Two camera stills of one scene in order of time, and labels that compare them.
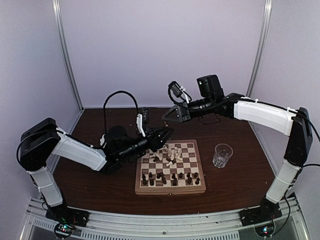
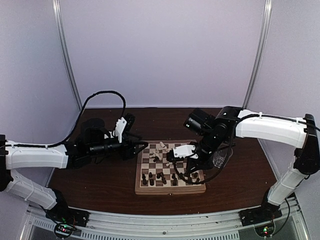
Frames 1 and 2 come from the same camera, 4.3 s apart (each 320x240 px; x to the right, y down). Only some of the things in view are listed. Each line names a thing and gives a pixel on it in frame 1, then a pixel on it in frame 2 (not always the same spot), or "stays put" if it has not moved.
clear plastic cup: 222,153 stays put
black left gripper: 154,139 -> 128,151
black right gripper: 183,114 -> 191,163
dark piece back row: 159,174 stays put
